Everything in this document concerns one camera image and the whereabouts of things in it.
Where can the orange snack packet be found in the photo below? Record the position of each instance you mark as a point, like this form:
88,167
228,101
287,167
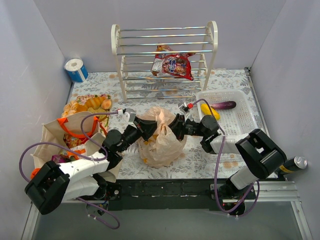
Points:
80,149

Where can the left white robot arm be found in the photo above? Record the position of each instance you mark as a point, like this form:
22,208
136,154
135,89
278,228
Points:
57,183

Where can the red candy bag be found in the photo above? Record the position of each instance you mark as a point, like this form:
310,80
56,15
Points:
174,64

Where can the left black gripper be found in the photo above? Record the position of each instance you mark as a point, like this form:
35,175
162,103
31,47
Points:
140,127

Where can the peach plastic grocery bag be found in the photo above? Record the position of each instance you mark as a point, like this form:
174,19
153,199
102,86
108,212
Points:
162,147

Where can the toilet paper roll blue wrap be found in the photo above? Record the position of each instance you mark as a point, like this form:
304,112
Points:
76,70

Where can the floral bread tray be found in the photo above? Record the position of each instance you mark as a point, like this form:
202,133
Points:
77,105

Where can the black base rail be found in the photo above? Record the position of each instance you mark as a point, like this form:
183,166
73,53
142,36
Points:
159,194

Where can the yellow squash toy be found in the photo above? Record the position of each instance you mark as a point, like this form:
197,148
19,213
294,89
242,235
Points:
206,110

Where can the large red snack bag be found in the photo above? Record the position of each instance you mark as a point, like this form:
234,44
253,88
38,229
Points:
71,141

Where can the bread loaf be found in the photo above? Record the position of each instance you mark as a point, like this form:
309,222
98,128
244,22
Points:
94,102

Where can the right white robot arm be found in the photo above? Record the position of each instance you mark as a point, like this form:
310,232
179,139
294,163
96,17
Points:
262,156

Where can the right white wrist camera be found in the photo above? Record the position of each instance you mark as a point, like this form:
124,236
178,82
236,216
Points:
184,110

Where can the white metal shelf rack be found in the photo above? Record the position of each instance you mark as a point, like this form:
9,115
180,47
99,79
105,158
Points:
134,51

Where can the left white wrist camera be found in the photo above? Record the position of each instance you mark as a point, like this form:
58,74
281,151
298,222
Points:
128,115

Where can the purple eggplant toy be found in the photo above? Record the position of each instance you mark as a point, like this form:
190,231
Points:
227,105

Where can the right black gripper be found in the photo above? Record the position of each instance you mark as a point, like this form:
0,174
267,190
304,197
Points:
181,126

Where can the canvas tote bag orange handles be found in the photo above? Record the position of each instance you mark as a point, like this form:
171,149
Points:
54,131

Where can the metal can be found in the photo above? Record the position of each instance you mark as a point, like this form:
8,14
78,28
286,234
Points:
292,165

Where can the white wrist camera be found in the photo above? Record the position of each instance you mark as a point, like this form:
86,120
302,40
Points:
128,115
184,110

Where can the purple snack bag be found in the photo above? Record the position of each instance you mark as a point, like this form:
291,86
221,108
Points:
60,158

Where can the white plastic basket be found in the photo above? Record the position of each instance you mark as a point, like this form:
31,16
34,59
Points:
237,122

